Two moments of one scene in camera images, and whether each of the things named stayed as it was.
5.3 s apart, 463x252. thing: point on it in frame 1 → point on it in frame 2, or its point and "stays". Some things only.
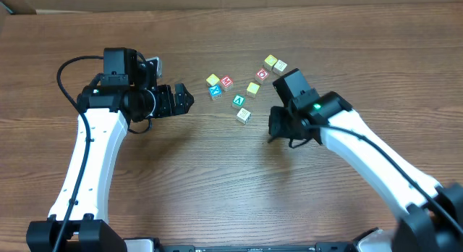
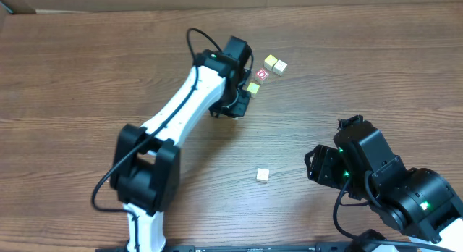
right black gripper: x=278 y=122 → x=322 y=165
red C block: x=261 y=76 stays
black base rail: x=320 y=248 stays
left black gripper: x=167 y=101 → x=236 y=105
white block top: x=279 y=67 stays
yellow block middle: x=252 y=90 stays
